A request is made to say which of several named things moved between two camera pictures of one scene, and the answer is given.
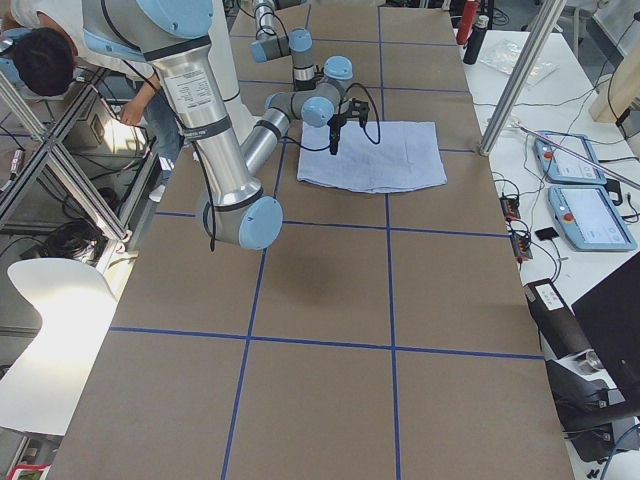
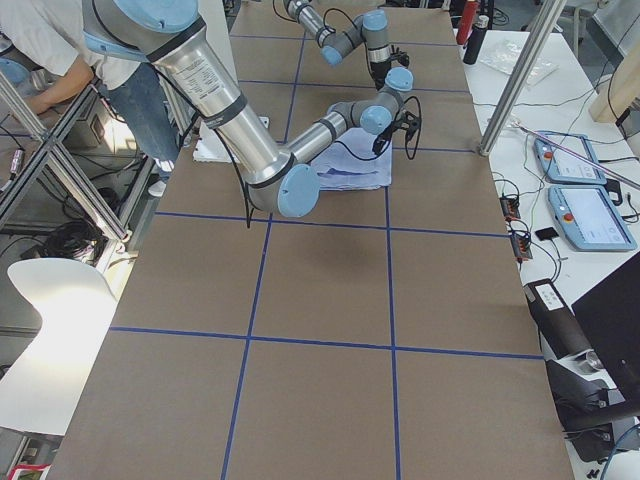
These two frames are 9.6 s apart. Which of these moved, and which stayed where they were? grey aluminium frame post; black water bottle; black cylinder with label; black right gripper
Moved: black right gripper
Stayed: black water bottle; grey aluminium frame post; black cylinder with label
